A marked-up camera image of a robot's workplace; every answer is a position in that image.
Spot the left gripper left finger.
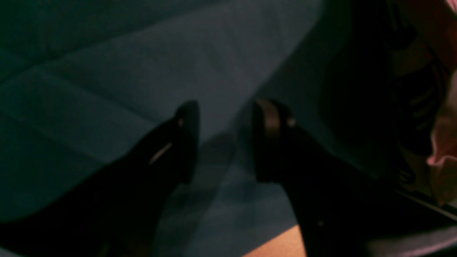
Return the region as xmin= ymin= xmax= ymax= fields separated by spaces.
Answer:
xmin=1 ymin=100 xmax=200 ymax=257

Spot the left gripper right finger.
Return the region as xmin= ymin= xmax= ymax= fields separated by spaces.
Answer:
xmin=252 ymin=99 xmax=456 ymax=257

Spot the pink T-shirt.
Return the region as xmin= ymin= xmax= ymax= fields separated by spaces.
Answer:
xmin=428 ymin=0 xmax=456 ymax=206

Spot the teal table cloth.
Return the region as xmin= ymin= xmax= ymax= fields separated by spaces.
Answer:
xmin=0 ymin=0 xmax=393 ymax=257

